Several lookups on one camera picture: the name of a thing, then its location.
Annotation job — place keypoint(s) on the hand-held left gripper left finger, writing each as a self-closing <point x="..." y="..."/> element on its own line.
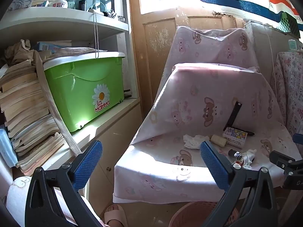
<point x="88" y="163"/>

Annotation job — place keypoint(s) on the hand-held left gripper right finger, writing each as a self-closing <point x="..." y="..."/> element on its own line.
<point x="213" y="163"/>

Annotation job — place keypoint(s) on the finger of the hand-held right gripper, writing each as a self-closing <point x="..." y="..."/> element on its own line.
<point x="298" y="138"/>
<point x="278" y="158"/>

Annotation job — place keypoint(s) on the white tissue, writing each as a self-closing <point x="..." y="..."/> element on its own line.
<point x="195" y="141"/>

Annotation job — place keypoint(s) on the printed tissue packet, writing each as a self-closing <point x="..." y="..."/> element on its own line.
<point x="234" y="137"/>

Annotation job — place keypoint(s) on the black pen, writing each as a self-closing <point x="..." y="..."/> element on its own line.
<point x="249" y="132"/>

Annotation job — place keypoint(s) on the black coffee sachet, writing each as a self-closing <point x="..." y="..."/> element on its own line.
<point x="234" y="114"/>

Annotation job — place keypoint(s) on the pink plastic basket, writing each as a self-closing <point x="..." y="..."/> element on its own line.
<point x="189" y="214"/>

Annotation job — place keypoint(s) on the small black piece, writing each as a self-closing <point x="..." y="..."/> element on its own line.
<point x="231" y="152"/>

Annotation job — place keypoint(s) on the cream thread spool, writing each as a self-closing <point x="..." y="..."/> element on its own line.
<point x="219" y="139"/>

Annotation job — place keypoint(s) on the small red white wrapper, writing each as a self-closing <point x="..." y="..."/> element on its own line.
<point x="238" y="162"/>

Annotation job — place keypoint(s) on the white pink printed cloth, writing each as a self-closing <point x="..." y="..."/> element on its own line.
<point x="291" y="87"/>

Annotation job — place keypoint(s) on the person's foot in slipper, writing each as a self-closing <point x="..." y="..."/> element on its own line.
<point x="116" y="216"/>

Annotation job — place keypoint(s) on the green plastic storage box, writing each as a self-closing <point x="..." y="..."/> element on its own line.
<point x="82" y="92"/>

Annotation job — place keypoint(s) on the pink bear print chair cover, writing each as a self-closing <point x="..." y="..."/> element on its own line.
<point x="213" y="45"/>
<point x="189" y="94"/>

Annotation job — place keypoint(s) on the person's pajama leg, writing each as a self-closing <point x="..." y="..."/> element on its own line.
<point x="16" y="198"/>

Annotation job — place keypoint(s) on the light blue packet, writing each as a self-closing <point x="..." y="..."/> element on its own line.
<point x="7" y="149"/>

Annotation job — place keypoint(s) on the stack of old books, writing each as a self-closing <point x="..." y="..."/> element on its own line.
<point x="23" y="104"/>

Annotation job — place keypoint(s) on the light green tag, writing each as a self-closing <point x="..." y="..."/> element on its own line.
<point x="292" y="45"/>

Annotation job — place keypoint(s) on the grey brown cloth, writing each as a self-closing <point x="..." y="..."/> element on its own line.
<point x="75" y="51"/>

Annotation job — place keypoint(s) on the green black checkered cloth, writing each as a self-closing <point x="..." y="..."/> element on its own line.
<point x="288" y="24"/>

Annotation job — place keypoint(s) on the light blue box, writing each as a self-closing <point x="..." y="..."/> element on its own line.
<point x="52" y="45"/>

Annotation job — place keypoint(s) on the worn wooden door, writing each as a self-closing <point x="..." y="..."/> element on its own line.
<point x="153" y="40"/>

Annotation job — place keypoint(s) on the white shelf cabinet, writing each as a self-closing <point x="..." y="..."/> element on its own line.
<point x="59" y="21"/>

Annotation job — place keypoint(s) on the small black bottle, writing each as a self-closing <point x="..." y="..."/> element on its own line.
<point x="82" y="4"/>

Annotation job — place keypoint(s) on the white jar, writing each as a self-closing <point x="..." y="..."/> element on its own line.
<point x="58" y="4"/>

